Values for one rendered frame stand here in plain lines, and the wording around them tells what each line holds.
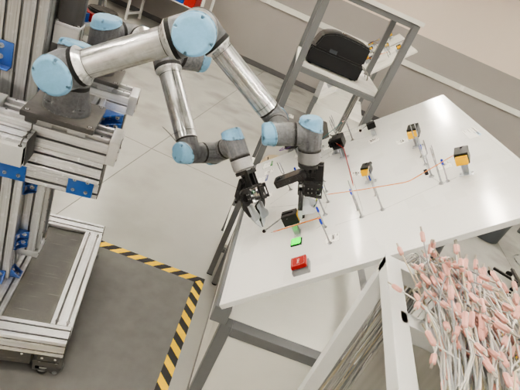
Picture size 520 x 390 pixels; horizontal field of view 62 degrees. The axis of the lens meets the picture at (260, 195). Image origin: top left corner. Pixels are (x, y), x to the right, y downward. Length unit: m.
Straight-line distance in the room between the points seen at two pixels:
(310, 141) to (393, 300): 0.74
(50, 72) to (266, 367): 1.14
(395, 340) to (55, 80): 1.11
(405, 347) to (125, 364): 1.79
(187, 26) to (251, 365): 1.09
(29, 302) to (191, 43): 1.41
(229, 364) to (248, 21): 8.04
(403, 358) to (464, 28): 8.59
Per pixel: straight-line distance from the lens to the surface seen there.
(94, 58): 1.36
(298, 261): 1.37
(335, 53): 2.40
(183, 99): 1.57
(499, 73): 9.32
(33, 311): 2.18
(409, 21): 2.34
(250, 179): 1.50
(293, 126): 1.38
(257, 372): 1.62
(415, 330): 0.74
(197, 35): 1.26
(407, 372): 0.65
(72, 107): 1.56
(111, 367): 2.29
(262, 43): 9.10
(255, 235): 1.70
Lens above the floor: 1.81
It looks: 26 degrees down
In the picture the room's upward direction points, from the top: 24 degrees clockwise
